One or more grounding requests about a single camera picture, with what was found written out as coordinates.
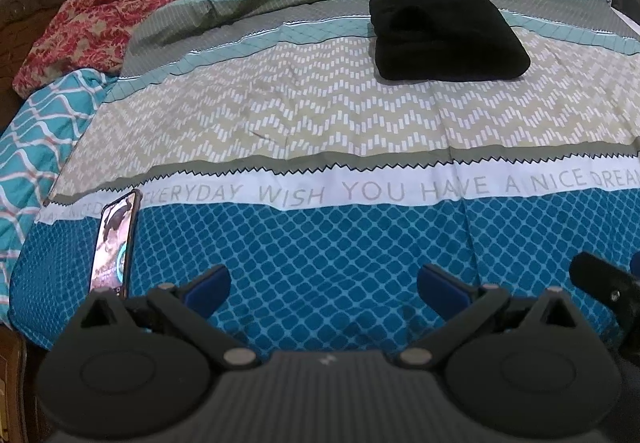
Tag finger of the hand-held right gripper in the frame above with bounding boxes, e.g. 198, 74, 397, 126
570, 250, 640, 355

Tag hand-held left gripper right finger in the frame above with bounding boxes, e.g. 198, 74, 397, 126
399, 263, 582, 371

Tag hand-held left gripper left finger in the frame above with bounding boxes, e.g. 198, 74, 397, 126
76, 264, 262, 371

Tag black pants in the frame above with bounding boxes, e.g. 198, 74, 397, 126
369, 0, 532, 84

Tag smartphone in dark case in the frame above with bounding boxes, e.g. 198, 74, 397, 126
89, 189, 143, 300

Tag patterned teal and beige bedsheet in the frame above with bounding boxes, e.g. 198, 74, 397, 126
9, 0, 640, 364

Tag teal lattice pillow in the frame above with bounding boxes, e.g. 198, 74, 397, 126
0, 68, 119, 320

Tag red floral blanket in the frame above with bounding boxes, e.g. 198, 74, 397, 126
12, 0, 240, 100

